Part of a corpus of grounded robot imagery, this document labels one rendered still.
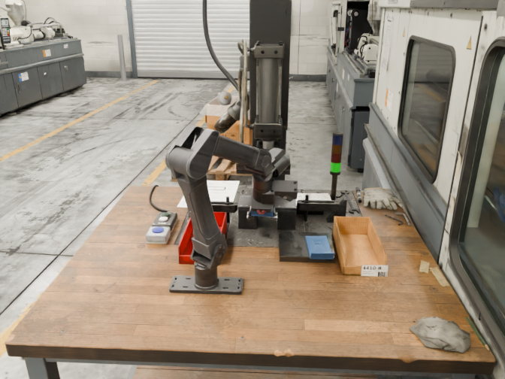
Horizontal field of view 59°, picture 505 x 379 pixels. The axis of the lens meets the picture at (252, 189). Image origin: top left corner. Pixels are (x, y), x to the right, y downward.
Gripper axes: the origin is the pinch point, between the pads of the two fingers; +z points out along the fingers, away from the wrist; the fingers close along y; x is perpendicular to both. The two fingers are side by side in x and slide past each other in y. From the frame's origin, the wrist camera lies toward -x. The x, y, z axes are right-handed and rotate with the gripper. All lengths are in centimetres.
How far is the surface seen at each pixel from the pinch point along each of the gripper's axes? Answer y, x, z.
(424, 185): 28, -63, 19
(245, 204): 7.2, 5.7, 6.9
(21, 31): 579, 425, 337
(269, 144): 19.6, -1.8, -11.0
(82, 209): 129, 155, 199
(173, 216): 5.4, 31.3, 12.9
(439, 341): -46, -42, -18
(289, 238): -6.1, -9.5, 6.1
